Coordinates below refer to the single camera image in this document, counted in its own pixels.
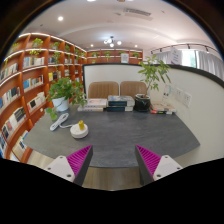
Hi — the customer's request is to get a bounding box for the white window curtain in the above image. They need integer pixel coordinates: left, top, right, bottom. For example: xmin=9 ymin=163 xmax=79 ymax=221
xmin=156 ymin=48 xmax=224 ymax=81

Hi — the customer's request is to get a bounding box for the green plant in white pot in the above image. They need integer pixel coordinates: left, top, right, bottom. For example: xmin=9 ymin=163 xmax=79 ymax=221
xmin=46 ymin=77 xmax=87 ymax=121

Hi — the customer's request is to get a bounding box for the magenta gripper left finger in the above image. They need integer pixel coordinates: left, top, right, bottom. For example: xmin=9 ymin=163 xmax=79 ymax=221
xmin=45 ymin=145 xmax=93 ymax=186

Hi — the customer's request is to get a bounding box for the middle dark book stack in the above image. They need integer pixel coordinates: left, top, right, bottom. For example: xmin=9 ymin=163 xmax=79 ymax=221
xmin=107 ymin=95 xmax=135 ymax=112

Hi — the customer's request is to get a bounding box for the yellow charger plug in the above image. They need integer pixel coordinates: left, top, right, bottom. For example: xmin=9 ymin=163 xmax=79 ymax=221
xmin=78 ymin=120 xmax=84 ymax=130

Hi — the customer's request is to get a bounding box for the left white book stack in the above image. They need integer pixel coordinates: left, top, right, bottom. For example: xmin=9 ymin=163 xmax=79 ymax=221
xmin=78 ymin=98 xmax=107 ymax=112

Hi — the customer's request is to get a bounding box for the right brown chair back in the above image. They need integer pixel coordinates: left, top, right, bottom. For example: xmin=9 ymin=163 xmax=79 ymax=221
xmin=120 ymin=81 xmax=147 ymax=98

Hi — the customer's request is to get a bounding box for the round white power socket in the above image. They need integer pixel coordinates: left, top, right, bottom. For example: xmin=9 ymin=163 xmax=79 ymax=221
xmin=70 ymin=124 xmax=88 ymax=139

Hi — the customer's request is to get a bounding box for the right book stack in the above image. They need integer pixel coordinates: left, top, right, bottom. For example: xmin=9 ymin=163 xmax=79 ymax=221
xmin=150 ymin=102 xmax=177 ymax=115

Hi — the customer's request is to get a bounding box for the tall plant in black pot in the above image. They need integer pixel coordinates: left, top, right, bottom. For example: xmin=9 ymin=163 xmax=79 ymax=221
xmin=135 ymin=55 xmax=171 ymax=112

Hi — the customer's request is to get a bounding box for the left brown chair back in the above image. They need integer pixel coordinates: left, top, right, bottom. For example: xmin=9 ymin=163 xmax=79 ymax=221
xmin=88 ymin=81 xmax=119 ymax=99

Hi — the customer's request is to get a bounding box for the brown chair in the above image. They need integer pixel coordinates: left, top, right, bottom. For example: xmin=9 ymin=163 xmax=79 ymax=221
xmin=120 ymin=81 xmax=147 ymax=98
xmin=88 ymin=81 xmax=119 ymax=99

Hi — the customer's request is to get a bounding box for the ceiling chandelier lamp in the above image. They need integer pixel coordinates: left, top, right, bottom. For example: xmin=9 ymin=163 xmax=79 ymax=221
xmin=104 ymin=36 xmax=122 ymax=47

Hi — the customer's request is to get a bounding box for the white power cable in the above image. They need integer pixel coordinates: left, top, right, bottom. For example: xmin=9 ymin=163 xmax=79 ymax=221
xmin=49 ymin=112 xmax=75 ymax=132

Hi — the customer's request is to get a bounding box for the orange wooden bookshelf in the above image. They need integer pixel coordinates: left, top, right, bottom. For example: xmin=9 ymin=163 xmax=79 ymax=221
xmin=0 ymin=32 xmax=87 ymax=162

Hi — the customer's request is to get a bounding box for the white wall outlet panel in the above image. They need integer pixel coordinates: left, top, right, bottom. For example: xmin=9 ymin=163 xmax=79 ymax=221
xmin=175 ymin=88 xmax=192 ymax=107

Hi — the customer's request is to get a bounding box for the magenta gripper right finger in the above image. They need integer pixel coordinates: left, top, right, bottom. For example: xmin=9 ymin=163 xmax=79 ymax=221
xmin=135 ymin=145 xmax=182 ymax=186

